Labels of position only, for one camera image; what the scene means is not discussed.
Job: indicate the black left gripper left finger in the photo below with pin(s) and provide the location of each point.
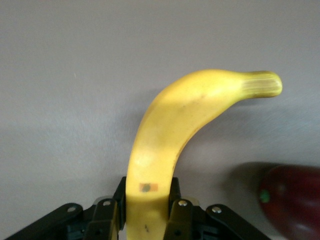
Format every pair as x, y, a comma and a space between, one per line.
100, 220

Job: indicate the yellow banana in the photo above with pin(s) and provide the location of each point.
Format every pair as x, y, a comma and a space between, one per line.
170, 130

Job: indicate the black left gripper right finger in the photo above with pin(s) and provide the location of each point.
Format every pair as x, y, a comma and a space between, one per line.
190, 220

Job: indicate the red yellow mango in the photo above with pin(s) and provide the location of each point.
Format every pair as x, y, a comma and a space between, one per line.
292, 200

